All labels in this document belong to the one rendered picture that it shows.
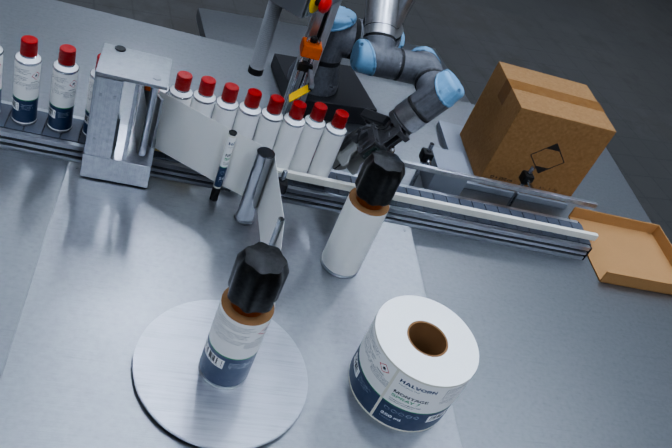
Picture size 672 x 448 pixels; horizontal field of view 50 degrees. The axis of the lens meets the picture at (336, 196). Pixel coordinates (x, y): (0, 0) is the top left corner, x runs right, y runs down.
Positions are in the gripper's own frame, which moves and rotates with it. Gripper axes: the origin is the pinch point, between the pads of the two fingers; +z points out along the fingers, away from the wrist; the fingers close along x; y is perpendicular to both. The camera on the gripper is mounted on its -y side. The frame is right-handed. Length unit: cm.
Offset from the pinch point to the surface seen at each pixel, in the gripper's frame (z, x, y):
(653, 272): -40, 90, 6
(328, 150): -2.7, -6.7, 3.3
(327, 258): 4.4, -2.2, 30.5
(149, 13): 108, -1, -227
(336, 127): -8.0, -9.8, 2.4
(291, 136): 0.5, -15.9, 3.6
